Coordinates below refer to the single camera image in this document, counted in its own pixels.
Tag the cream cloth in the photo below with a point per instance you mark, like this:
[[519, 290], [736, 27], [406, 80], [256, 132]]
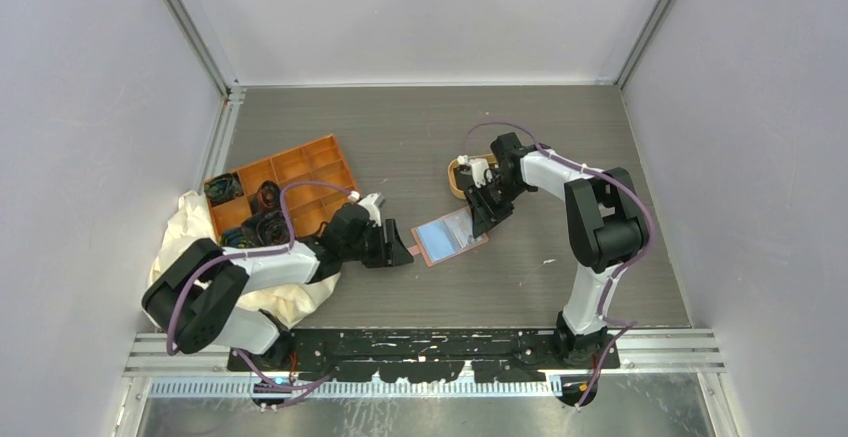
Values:
[[289, 303]]

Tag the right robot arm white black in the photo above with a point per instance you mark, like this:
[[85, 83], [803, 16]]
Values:
[[608, 226]]

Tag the dark rolled belt lower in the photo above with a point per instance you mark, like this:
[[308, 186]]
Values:
[[267, 230]]

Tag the orange compartment tray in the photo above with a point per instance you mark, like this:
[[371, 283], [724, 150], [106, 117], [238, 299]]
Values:
[[319, 167]]

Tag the dark rolled belt middle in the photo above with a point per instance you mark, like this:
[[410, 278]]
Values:
[[266, 199]]

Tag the dark rolled belt upper left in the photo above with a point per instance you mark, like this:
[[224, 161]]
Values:
[[223, 188]]

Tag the black mounting base plate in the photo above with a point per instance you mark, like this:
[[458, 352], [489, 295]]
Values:
[[419, 355]]

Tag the oval wooden card tray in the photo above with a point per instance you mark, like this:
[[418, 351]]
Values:
[[453, 181]]

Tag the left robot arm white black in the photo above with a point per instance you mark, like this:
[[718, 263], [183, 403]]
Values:
[[196, 299]]

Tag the dark rolled belt bottom left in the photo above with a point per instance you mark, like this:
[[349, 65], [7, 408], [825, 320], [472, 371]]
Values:
[[235, 238]]

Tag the dark rolled belt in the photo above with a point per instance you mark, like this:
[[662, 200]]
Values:
[[267, 230], [266, 199], [235, 238], [223, 188]]

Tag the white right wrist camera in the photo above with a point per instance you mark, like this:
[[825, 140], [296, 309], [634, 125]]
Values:
[[476, 167]]

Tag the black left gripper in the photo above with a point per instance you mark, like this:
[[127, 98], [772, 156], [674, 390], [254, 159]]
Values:
[[390, 253]]

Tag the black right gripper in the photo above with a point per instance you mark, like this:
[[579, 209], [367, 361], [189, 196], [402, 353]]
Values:
[[482, 216]]

